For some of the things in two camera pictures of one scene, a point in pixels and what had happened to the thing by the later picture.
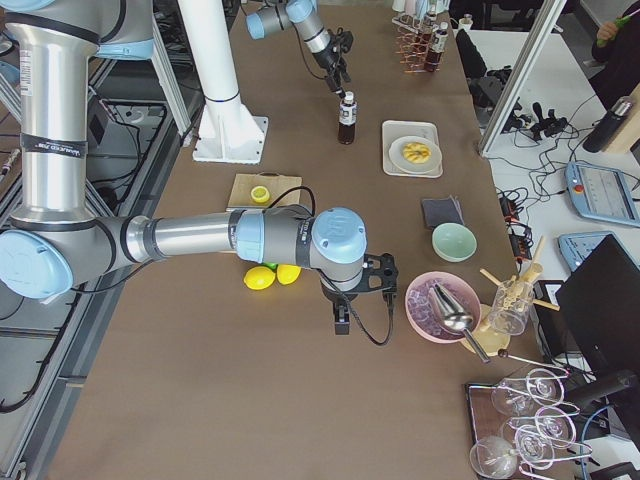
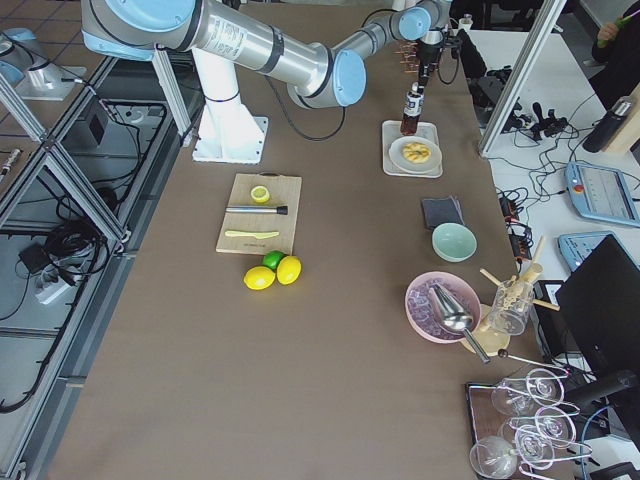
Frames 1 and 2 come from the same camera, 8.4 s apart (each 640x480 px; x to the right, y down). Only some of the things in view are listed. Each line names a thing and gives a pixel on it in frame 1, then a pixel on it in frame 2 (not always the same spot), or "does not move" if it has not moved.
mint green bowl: (453, 242) does not move
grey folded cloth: (442, 211) does not move
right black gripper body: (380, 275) -> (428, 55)
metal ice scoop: (453, 318) does not move
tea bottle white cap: (348, 119) -> (413, 110)
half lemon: (260, 194) does not move
